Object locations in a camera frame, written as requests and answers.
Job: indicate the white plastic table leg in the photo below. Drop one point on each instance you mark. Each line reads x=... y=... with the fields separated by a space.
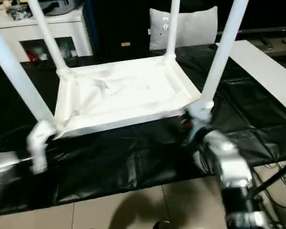
x=47 y=35
x=224 y=52
x=172 y=28
x=14 y=71

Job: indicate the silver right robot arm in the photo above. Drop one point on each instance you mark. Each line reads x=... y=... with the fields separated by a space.
x=231 y=162

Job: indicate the black mat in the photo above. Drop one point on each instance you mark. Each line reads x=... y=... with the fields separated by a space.
x=240 y=95

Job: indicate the white flat board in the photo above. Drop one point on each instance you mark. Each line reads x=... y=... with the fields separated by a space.
x=262 y=69

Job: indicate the grey cushion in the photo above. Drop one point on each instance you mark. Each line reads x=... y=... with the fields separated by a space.
x=195 y=28

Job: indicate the small gold label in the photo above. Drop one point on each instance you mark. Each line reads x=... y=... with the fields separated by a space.
x=125 y=44

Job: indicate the black pole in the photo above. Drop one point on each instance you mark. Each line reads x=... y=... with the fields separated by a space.
x=274 y=177

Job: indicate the black cabinet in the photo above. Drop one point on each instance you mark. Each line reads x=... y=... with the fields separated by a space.
x=109 y=23

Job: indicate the white cabinet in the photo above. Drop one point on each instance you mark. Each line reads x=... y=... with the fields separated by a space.
x=69 y=31

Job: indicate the dark bag on cabinet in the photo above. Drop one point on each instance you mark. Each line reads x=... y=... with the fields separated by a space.
x=62 y=7

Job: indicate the dark clutter pile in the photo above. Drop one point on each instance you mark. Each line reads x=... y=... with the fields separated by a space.
x=19 y=14

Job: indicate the beige plush toy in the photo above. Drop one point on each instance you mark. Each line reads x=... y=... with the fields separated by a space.
x=5 y=5

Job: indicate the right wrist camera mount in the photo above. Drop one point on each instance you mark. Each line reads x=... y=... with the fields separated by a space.
x=200 y=112

